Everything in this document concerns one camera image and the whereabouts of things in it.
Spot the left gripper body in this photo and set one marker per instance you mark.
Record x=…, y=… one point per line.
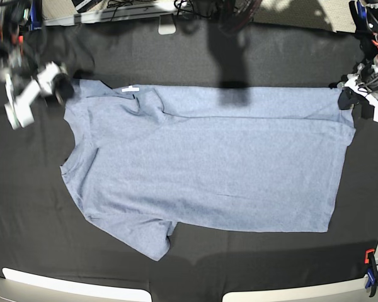
x=364, y=83

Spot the blue-grey t-shirt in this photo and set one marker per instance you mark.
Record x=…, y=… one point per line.
x=263, y=159

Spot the black table cloth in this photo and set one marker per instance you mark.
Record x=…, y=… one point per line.
x=42, y=231

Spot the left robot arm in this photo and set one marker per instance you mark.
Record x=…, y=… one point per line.
x=369, y=40

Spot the orange blue clamp near right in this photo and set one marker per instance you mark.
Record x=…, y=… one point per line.
x=372, y=272

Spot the blue clamp far right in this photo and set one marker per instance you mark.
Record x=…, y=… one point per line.
x=359, y=16

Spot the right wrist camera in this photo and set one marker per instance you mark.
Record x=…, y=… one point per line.
x=18, y=109

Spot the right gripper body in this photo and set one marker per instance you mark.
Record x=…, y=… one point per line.
x=40, y=84

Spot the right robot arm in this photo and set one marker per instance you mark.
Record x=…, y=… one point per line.
x=20, y=65

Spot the blue clamp far left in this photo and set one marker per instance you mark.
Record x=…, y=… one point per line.
x=36, y=17

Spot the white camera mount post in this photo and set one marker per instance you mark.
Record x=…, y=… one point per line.
x=166, y=25

